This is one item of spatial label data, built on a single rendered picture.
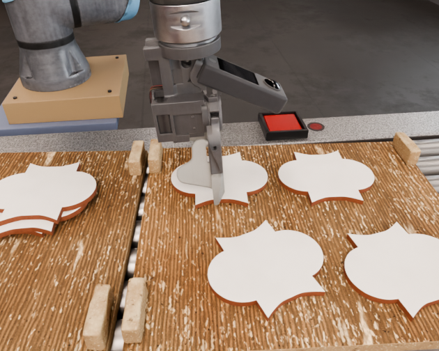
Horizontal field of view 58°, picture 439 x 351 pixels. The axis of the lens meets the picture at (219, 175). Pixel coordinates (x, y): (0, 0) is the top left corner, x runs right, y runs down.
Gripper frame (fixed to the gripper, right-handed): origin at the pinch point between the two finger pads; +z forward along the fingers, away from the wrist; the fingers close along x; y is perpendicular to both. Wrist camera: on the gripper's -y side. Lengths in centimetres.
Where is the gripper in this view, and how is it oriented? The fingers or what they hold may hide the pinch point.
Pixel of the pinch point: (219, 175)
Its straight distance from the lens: 56.5
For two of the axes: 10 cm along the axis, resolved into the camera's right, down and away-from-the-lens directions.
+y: -10.0, 0.8, 0.0
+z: 0.7, 7.9, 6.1
